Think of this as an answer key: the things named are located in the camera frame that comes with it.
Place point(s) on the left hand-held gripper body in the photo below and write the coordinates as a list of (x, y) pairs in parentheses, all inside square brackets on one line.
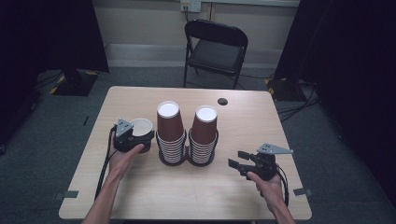
[(124, 137)]

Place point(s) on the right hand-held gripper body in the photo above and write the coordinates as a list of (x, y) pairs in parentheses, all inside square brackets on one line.
[(266, 166)]

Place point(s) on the brown paper cup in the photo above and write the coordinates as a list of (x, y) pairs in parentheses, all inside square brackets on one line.
[(141, 126)]

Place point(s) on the black double cup holder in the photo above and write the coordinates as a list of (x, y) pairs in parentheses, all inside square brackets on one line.
[(187, 155)]

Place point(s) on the stack of brown cups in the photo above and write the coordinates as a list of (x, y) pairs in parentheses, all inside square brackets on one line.
[(204, 130), (169, 127)]

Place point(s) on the person's right hand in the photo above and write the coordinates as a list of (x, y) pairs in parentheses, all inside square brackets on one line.
[(269, 191)]

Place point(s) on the person's left hand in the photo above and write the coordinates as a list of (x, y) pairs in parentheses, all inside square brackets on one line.
[(121, 163)]

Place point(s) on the small black floor marker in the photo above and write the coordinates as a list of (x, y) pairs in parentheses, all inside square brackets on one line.
[(85, 120)]

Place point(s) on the black round table grommet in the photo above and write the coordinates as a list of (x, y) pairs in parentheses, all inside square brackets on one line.
[(222, 101)]

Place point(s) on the black stand base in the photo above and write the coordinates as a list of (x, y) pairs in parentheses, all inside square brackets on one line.
[(281, 90), (74, 83)]

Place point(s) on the black folding chair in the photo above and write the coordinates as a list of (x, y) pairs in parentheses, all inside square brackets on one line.
[(214, 56)]

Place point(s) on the dark curtain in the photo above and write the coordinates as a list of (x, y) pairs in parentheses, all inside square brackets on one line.
[(37, 46), (351, 77)]

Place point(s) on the white wall socket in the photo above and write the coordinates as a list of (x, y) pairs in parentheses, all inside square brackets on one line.
[(190, 5)]

